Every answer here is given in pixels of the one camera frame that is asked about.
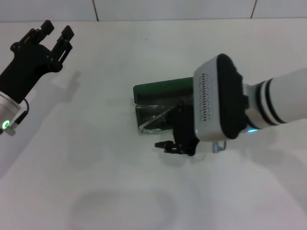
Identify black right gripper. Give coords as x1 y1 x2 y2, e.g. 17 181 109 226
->
154 101 200 157

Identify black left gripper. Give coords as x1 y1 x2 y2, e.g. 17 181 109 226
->
0 20 76 104

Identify clear white glasses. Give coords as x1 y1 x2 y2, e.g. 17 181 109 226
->
135 103 178 134

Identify green glasses case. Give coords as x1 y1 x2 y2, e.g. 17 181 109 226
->
132 76 196 136

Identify right wrist silver cable plug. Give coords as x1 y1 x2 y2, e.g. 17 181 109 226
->
212 140 227 153

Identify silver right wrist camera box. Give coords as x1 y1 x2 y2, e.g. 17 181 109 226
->
192 53 250 141

